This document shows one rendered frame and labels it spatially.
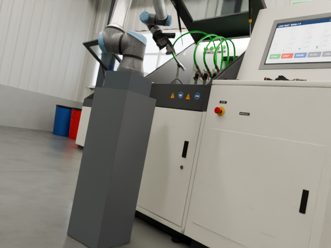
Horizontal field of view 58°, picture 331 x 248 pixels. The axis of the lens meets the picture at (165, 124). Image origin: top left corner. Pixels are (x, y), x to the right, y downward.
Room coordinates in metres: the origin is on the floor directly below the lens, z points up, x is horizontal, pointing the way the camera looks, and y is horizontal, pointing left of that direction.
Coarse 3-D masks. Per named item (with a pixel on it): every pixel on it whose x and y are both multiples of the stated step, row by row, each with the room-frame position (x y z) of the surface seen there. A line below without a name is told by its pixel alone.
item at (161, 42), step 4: (156, 32) 2.14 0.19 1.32; (160, 32) 2.17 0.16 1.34; (152, 36) 2.16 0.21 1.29; (156, 36) 2.15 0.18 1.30; (160, 36) 2.16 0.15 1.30; (164, 36) 2.16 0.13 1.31; (156, 40) 2.15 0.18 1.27; (160, 40) 2.13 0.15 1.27; (164, 40) 2.14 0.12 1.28; (156, 44) 2.18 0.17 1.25; (160, 44) 2.12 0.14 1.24; (164, 44) 2.13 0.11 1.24; (160, 48) 2.16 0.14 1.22
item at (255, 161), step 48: (240, 96) 1.57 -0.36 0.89; (288, 96) 1.39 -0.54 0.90; (240, 144) 1.53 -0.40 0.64; (288, 144) 1.36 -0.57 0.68; (192, 192) 1.71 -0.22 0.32; (240, 192) 1.50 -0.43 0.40; (288, 192) 1.33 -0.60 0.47; (192, 240) 1.72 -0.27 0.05; (240, 240) 1.46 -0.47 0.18; (288, 240) 1.31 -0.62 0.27
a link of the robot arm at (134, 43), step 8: (128, 32) 1.58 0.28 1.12; (136, 32) 1.56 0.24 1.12; (120, 40) 1.58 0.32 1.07; (128, 40) 1.57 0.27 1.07; (136, 40) 1.56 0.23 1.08; (144, 40) 1.58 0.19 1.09; (120, 48) 1.59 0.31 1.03; (128, 48) 1.57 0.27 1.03; (136, 48) 1.56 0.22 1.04; (144, 48) 1.60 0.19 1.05
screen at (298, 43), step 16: (304, 16) 1.72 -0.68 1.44; (320, 16) 1.65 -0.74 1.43; (272, 32) 1.83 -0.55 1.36; (288, 32) 1.75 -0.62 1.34; (304, 32) 1.68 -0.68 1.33; (320, 32) 1.62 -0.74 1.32; (272, 48) 1.78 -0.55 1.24; (288, 48) 1.71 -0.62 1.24; (304, 48) 1.64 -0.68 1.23; (320, 48) 1.58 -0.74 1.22; (272, 64) 1.74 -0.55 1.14; (288, 64) 1.67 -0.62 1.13; (304, 64) 1.61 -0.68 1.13; (320, 64) 1.55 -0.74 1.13
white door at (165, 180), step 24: (168, 120) 1.93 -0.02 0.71; (192, 120) 1.79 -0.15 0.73; (168, 144) 1.90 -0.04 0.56; (192, 144) 1.76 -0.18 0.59; (144, 168) 2.03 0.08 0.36; (168, 168) 1.87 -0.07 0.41; (192, 168) 1.74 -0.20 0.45; (144, 192) 2.00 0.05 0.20; (168, 192) 1.84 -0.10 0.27; (168, 216) 1.82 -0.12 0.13
